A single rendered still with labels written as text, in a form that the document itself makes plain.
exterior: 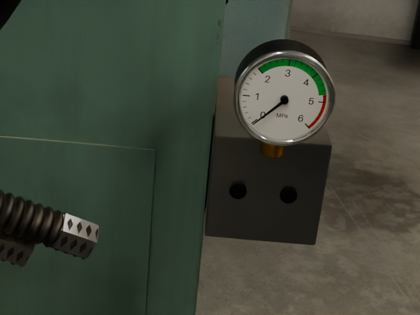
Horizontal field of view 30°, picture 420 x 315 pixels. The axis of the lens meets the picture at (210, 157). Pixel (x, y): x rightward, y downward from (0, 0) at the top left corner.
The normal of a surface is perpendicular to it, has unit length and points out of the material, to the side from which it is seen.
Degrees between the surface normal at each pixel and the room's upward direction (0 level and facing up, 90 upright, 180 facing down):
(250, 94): 90
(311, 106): 90
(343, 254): 0
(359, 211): 0
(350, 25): 90
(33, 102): 90
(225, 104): 0
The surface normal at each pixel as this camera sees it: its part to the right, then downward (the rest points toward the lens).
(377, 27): -0.15, 0.41
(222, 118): 0.09, -0.90
